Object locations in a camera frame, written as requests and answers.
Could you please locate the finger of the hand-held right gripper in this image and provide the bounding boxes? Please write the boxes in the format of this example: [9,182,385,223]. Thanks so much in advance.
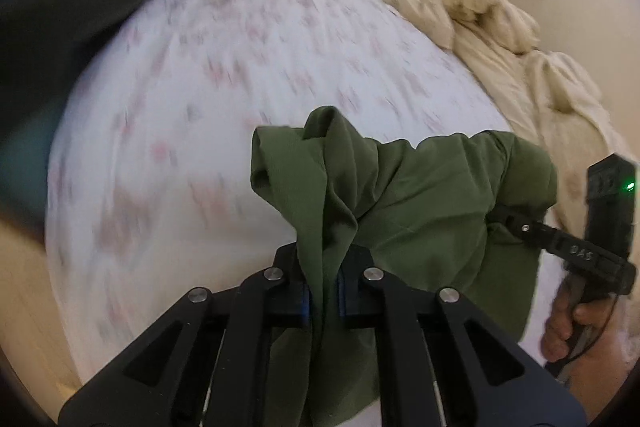
[487,204,546,250]

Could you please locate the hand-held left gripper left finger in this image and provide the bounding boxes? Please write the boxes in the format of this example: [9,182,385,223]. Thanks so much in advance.
[57,244,313,427]

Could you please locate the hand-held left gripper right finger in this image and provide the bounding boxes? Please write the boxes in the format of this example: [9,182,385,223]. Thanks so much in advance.
[336,244,587,427]

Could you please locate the green pants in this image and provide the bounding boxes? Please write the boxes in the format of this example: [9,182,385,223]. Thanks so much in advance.
[250,106,558,427]

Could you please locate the person's right hand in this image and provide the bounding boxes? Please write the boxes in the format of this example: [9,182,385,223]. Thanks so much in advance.
[541,277,621,363]

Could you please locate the cream blanket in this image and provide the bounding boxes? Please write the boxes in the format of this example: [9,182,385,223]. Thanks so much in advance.
[375,0,636,233]

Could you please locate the white floral bed sheet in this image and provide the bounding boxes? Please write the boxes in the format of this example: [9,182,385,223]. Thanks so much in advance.
[45,0,556,388]

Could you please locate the dark grey garment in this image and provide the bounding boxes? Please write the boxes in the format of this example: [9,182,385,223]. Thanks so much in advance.
[0,0,258,233]

